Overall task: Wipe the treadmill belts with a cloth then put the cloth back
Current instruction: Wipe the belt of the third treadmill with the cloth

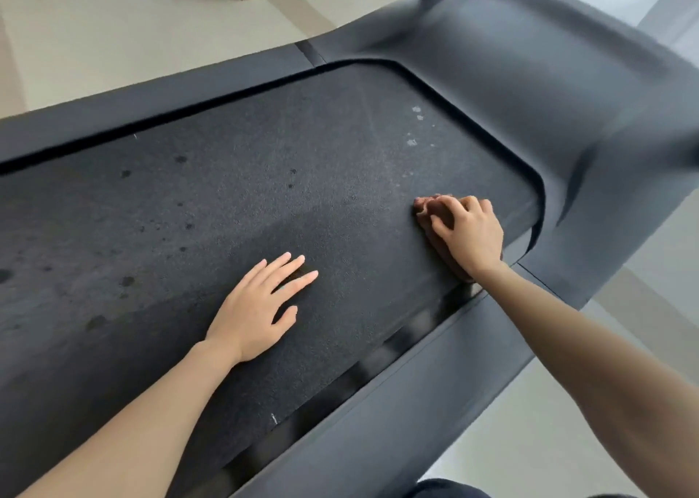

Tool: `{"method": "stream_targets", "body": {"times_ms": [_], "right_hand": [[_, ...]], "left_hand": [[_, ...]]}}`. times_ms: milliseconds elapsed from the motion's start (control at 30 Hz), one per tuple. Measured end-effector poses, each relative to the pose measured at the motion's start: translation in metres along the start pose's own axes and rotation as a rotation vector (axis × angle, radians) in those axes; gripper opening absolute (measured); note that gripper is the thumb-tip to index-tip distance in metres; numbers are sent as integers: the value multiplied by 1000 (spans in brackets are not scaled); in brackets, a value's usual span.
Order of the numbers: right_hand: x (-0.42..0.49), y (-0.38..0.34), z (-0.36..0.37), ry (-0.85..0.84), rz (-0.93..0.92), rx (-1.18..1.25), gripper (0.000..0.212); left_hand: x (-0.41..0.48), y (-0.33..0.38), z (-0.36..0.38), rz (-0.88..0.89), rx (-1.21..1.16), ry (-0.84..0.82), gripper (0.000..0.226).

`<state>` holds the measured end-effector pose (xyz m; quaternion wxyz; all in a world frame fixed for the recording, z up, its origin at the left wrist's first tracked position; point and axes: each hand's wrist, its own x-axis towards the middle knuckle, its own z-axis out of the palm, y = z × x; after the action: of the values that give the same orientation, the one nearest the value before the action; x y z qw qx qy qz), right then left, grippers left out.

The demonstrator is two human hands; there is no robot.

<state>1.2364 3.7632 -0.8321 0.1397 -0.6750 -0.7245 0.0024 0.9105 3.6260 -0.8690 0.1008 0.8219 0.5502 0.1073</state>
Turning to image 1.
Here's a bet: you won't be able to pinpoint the brown cleaning cloth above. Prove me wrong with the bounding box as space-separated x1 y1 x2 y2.
412 193 476 285

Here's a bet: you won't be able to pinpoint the person's right hand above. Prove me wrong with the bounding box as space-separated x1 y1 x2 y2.
428 194 509 283

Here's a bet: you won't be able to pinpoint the person's left hand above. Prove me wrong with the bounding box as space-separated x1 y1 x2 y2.
205 251 320 365

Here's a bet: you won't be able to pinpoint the person's dark blue trousers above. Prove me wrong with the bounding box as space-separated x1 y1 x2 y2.
403 478 640 498

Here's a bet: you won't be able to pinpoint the person's left forearm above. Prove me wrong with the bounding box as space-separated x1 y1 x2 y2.
19 341 241 498

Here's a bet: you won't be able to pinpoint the grey treadmill with red label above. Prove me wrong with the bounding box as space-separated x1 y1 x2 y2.
0 0 699 498

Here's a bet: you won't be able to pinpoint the person's right forearm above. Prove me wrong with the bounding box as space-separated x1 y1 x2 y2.
472 262 699 498

